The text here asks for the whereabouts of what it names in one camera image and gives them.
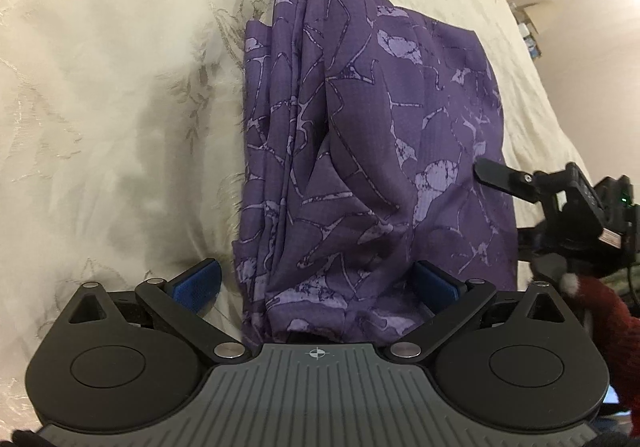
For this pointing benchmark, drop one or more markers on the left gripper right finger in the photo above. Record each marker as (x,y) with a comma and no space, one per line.
(453,303)

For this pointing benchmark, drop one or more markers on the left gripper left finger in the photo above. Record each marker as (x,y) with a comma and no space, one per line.
(176,306)

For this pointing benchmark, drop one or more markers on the purple patterned garment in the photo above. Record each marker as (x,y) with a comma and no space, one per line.
(362,124)

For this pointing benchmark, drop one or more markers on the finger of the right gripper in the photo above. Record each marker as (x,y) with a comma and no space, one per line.
(502,179)

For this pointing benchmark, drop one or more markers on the framed photo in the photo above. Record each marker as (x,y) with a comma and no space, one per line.
(530,41)

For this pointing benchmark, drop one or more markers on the red gloved right hand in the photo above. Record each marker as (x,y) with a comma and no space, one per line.
(615,332)

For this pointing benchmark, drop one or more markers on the cream bedspread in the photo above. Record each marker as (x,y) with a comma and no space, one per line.
(122,154)

